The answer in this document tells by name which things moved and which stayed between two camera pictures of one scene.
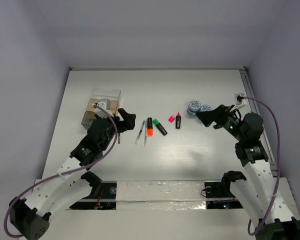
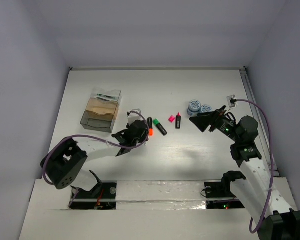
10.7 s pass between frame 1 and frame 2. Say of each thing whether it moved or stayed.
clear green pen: moved
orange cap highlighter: stayed
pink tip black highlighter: stayed
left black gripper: moved
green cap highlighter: stayed
